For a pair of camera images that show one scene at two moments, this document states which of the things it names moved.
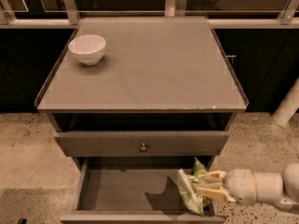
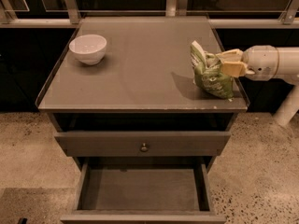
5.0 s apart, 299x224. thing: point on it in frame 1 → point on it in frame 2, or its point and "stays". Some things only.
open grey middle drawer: [136, 190] stays
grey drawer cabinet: [163, 96] stays
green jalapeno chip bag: [193, 201] → [209, 74]
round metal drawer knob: [144, 148] stays
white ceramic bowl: [87, 49] stays
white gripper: [240, 183] → [261, 63]
